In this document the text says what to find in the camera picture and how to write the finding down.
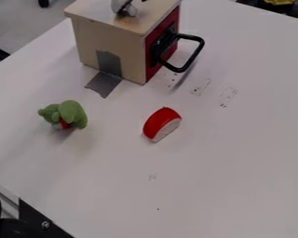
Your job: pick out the red and white toy sushi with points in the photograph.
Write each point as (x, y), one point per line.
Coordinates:
(160, 123)

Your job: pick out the grey toy mushroom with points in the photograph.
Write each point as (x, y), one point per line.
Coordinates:
(124, 7)

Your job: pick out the grey tape strip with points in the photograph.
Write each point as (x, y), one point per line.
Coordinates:
(104, 76)

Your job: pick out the green plush toy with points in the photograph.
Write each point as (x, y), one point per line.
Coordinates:
(67, 114)

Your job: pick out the cream cabinet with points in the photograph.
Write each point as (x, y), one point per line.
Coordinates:
(110, 40)

